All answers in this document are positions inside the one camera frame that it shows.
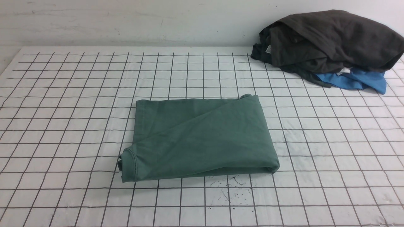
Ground green long-sleeved shirt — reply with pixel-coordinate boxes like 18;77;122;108
117;94;280;183

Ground dark grey clothing pile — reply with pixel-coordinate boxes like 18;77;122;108
251;10;404;87

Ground white grid table cloth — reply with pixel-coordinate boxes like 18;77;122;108
0;47;404;227

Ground blue garment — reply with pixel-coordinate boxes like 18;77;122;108
316;67;387;95

